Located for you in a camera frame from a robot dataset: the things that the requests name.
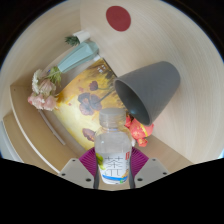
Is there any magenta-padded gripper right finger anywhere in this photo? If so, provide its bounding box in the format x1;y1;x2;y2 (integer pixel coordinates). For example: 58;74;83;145
129;146;171;190

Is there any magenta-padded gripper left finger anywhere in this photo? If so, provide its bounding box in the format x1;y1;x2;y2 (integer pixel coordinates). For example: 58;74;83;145
58;147;101;190

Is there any clear plastic drink bottle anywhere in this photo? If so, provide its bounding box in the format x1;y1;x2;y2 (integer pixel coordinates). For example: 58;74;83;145
93;107;133;185

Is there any red plush toy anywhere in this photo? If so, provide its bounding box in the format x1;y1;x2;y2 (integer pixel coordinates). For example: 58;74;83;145
124;114;155;148

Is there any slim white light bar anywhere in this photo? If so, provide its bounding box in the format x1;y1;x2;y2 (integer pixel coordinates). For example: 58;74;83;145
37;109;67;147

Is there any light wooden shelf board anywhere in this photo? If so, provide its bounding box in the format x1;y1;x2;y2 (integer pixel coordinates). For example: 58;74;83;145
2;83;69;174

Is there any yellow poppy flower painting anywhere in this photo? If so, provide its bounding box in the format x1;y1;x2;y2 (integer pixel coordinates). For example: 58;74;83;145
53;58;129;151

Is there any grey plastic cup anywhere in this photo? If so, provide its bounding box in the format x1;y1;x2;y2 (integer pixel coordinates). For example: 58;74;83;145
114;60;182;127

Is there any pink and white flower bouquet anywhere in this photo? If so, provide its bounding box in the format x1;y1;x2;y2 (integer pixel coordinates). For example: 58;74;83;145
27;66;63;112

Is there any pale teal vase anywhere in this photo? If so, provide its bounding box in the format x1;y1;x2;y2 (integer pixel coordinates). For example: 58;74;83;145
57;40;100;74

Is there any small potted succulent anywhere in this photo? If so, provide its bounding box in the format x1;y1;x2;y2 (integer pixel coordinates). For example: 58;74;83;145
64;30;92;47

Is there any flat round red coaster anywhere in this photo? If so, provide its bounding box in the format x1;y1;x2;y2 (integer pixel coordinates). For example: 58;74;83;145
105;5;132;32

